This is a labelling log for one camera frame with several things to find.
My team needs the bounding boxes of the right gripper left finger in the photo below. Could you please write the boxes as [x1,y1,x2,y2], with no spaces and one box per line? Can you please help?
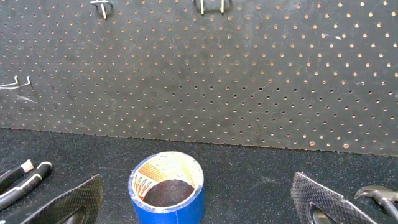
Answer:
[18,173,105,224]

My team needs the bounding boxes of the black and white pliers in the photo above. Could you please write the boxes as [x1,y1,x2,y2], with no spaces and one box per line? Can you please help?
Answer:
[0,159,53,212]

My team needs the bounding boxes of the roll of blue tape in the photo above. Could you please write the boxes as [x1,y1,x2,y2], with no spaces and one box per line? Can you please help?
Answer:
[127,151,206,224]

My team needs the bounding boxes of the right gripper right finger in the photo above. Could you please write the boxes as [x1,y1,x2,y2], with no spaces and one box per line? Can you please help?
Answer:
[290,172,379,224]

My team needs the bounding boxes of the metal hook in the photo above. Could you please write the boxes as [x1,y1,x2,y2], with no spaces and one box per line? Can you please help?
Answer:
[194,0,233,16]
[90,0,114,20]
[0,75,32,91]

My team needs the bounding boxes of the black pegboard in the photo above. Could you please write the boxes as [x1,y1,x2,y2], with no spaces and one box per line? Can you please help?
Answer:
[0,0,398,157]

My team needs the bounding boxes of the hammer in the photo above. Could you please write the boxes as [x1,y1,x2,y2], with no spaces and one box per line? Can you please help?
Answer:
[354,185,398,220]

